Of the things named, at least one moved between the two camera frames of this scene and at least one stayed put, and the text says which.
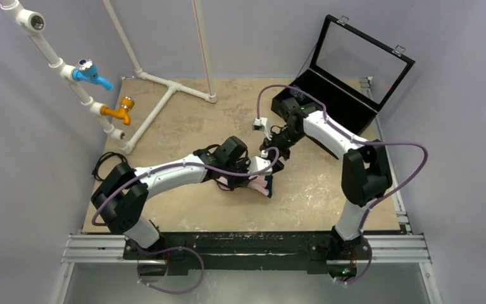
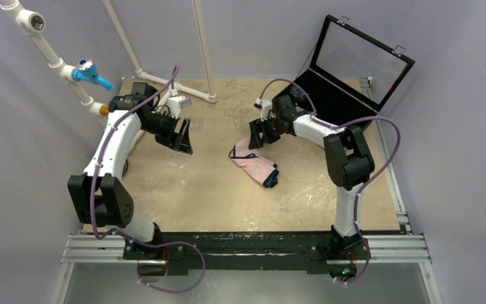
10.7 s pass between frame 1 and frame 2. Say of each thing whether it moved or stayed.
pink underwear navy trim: moved
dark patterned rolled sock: stayed
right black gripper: moved
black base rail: stayed
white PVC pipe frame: stayed
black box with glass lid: stayed
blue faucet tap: stayed
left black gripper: moved
